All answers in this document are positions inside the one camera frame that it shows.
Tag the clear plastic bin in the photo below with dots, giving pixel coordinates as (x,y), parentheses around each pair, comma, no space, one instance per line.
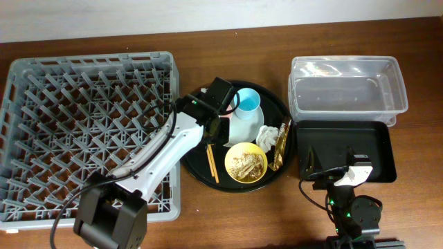
(346,88)

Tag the black rectangular tray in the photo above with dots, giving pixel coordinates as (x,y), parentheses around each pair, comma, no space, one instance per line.
(330,139)

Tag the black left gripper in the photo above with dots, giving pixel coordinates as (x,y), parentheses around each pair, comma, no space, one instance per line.
(221,129)

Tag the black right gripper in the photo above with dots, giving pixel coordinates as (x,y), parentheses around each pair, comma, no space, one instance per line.
(329,176)

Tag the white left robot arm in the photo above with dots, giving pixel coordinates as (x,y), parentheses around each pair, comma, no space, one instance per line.
(113,209)

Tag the grey dishwasher rack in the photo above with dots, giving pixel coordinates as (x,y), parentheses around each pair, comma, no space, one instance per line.
(64,118)

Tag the light blue cup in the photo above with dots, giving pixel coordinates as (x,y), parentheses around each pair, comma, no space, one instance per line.
(247,102)

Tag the food scraps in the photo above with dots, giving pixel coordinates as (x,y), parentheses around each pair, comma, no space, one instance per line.
(247,167)

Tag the yellow bowl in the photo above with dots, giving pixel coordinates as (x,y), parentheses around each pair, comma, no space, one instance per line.
(238,150)

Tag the wooden chopstick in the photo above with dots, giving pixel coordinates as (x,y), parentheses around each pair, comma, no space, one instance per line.
(212,163)
(209,161)

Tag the white napkin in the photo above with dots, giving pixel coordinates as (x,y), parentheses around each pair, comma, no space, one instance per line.
(266,138)

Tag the brown gold coffee sachet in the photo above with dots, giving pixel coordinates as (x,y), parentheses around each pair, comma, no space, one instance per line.
(280,144)

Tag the white plate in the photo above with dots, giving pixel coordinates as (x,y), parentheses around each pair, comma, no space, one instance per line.
(244,130)

